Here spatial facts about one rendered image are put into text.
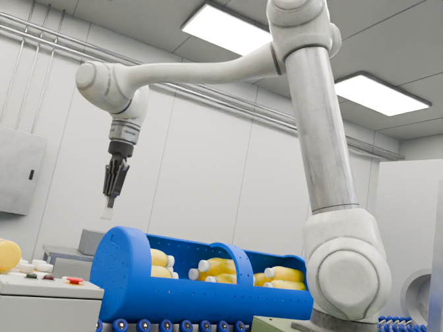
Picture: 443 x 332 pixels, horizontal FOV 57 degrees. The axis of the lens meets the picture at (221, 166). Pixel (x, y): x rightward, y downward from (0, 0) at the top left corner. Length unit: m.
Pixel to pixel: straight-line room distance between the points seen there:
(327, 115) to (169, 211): 4.18
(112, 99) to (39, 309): 0.56
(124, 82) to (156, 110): 3.91
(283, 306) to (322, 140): 0.86
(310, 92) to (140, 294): 0.71
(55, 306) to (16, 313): 0.07
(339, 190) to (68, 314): 0.60
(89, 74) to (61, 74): 3.77
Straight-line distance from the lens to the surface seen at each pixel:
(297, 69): 0.96
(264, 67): 1.18
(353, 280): 0.78
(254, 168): 5.55
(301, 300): 1.66
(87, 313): 0.94
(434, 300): 2.14
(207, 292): 1.34
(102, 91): 1.14
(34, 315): 0.91
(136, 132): 1.28
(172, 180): 5.00
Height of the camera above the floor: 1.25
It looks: 10 degrees up
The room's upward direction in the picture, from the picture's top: 10 degrees clockwise
